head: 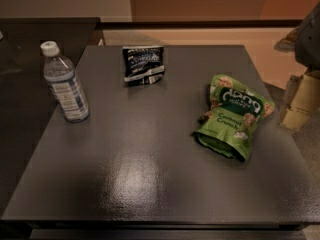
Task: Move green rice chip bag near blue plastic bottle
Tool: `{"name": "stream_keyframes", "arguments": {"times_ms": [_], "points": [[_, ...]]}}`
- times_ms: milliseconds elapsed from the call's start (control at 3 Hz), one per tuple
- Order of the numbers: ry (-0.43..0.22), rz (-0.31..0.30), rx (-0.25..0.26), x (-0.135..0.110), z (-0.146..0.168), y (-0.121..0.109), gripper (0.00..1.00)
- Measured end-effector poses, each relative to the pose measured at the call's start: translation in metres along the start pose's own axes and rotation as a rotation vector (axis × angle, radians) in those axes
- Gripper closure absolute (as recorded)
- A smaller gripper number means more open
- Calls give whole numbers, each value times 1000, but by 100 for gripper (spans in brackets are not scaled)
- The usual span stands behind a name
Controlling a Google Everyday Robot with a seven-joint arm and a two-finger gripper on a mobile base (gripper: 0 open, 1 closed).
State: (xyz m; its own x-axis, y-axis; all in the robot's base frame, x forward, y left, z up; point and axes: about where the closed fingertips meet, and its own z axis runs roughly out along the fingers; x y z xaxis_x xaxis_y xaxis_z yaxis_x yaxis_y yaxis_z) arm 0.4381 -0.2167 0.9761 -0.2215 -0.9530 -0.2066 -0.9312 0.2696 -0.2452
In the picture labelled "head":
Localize green rice chip bag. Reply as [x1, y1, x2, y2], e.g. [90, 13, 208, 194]
[194, 74, 275, 161]

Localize clear plastic water bottle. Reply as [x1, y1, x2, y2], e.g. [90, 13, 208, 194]
[40, 41, 89, 122]

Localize dark blue snack bag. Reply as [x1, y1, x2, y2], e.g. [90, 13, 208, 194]
[122, 46, 166, 86]

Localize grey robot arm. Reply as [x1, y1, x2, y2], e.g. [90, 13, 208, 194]
[280, 3, 320, 130]

